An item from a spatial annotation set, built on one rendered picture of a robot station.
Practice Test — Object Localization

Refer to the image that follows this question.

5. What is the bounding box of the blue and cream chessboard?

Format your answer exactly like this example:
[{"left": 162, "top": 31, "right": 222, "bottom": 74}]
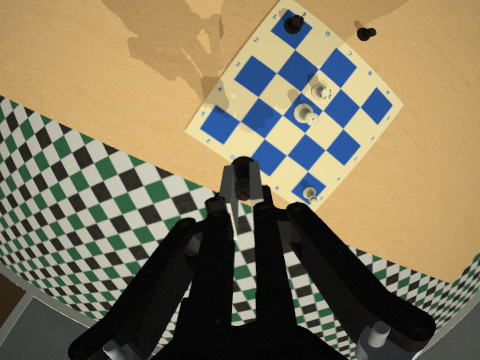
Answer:
[{"left": 185, "top": 0, "right": 404, "bottom": 212}]

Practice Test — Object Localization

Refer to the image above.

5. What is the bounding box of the white chess pawn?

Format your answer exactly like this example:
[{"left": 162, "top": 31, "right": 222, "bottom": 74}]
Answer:
[{"left": 303, "top": 186, "right": 317, "bottom": 205}]

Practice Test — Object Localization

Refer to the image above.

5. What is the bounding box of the white chess rook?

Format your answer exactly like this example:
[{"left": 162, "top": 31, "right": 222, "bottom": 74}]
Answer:
[{"left": 311, "top": 83, "right": 333, "bottom": 100}]

